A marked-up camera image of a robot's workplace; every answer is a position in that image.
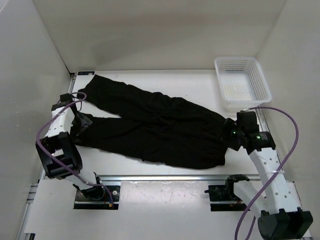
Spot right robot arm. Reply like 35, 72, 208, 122
221, 108, 313, 240

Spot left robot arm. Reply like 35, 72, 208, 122
35, 92, 107, 201

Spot right aluminium rail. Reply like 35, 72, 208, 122
250, 106, 285, 184

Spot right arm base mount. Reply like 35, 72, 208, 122
204, 174, 250, 212

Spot white plastic mesh basket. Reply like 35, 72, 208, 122
214, 56, 272, 113

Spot blue label sticker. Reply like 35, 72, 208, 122
77, 71, 95, 76

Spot front aluminium rail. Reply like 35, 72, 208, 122
47, 173, 261, 183

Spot black trousers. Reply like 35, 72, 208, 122
76, 75, 228, 170

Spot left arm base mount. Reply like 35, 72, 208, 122
73, 184, 121, 210

